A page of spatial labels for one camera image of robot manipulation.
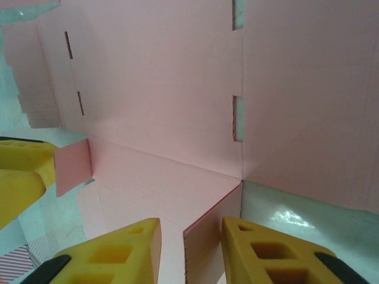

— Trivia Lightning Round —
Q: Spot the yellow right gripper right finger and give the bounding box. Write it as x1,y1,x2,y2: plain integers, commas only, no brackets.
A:
221,217,370,284

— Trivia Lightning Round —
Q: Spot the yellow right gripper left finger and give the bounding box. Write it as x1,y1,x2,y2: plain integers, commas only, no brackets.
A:
26,218,163,284

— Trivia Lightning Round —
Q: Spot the pink paper box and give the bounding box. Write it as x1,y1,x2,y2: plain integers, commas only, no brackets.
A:
0,0,379,284

